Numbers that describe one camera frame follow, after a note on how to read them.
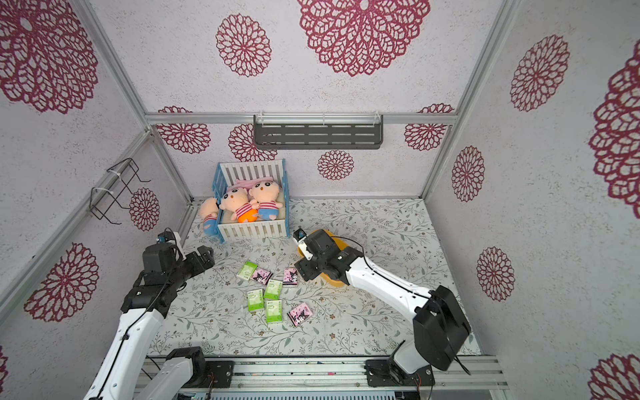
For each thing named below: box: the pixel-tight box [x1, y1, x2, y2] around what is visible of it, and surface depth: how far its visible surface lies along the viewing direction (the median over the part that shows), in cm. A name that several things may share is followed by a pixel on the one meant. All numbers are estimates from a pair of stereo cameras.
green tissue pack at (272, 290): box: [263, 279, 283, 300], surface depth 91 cm
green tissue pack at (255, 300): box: [247, 288, 265, 312], surface depth 88 cm
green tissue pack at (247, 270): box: [235, 260, 259, 281], surface depth 96 cm
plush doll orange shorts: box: [219, 186, 260, 224], surface depth 105 cm
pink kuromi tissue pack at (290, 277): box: [282, 267, 299, 287], surface depth 94 cm
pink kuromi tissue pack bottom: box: [286, 301, 314, 328], surface depth 85 cm
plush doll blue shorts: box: [248, 180, 284, 221], surface depth 105 cm
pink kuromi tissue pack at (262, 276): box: [251, 267, 274, 285], surface depth 94 cm
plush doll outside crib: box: [200, 197, 220, 237], surface depth 107 cm
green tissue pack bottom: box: [265, 300, 283, 324], surface depth 86 cm
